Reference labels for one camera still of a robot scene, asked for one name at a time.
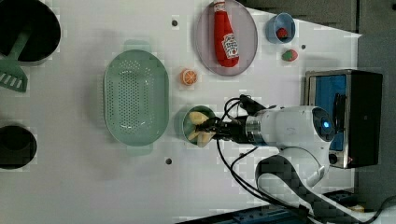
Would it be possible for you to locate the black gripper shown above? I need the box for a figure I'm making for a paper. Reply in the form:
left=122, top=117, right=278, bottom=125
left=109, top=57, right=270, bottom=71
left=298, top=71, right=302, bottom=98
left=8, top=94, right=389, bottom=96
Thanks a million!
left=195, top=116, right=249, bottom=144

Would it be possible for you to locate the peeled yellow banana toy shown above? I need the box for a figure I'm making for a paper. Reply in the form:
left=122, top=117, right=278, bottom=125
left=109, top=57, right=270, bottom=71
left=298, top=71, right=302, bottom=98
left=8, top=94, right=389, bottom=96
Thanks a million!
left=188, top=111, right=216, bottom=147

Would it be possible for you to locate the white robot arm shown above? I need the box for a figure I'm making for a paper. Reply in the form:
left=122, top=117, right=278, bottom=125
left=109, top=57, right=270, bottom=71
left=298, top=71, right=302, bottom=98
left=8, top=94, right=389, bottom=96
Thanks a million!
left=189, top=105, right=395, bottom=224

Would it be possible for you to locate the green mug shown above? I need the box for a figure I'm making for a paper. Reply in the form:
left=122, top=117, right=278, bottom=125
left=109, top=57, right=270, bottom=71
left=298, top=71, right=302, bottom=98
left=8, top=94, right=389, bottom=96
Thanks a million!
left=174, top=105, right=215, bottom=146

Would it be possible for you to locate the red ketchup bottle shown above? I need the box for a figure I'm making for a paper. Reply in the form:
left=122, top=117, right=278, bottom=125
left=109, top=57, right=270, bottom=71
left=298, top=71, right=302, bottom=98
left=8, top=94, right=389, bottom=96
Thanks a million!
left=213, top=0, right=239, bottom=67

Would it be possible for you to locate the green perforated colander basket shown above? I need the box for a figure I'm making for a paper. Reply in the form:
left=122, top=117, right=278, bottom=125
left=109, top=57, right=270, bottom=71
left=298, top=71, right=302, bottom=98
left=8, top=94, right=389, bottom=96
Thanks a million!
left=103, top=39, right=169, bottom=157

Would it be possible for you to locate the grey oval plate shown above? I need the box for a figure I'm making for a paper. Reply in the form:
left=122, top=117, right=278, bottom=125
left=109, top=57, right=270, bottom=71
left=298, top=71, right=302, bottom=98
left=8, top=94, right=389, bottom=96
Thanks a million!
left=194, top=0, right=258, bottom=77

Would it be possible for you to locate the strawberry toy on table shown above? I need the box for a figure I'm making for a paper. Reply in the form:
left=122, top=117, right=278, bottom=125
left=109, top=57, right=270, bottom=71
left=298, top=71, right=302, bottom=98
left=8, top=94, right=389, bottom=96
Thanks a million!
left=281, top=49, right=298, bottom=62

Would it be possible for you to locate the strawberry toy in bowl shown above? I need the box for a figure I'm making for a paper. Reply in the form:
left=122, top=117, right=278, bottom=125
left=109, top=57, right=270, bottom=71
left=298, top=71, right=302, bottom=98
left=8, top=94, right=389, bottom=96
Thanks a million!
left=276, top=28, right=288, bottom=39

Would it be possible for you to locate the blue bowl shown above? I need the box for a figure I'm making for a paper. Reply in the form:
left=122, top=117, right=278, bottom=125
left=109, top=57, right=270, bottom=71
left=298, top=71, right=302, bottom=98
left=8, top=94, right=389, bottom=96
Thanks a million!
left=265, top=13, right=296, bottom=44

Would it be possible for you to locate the black toaster oven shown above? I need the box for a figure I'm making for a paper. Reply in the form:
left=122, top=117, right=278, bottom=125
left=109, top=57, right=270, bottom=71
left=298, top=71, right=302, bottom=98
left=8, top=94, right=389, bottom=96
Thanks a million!
left=304, top=69, right=383, bottom=169

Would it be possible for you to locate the large black cylindrical container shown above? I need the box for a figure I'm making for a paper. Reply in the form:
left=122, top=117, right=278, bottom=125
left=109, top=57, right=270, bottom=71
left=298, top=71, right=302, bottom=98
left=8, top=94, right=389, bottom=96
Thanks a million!
left=0, top=0, right=61, bottom=63

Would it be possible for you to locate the green slotted spatula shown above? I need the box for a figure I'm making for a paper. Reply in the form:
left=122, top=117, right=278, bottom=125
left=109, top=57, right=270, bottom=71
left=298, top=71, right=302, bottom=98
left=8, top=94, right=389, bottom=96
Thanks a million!
left=0, top=28, right=32, bottom=92

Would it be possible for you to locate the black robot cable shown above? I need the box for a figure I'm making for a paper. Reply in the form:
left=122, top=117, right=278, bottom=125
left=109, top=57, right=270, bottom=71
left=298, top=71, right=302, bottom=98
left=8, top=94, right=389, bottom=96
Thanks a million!
left=216, top=94, right=396, bottom=224

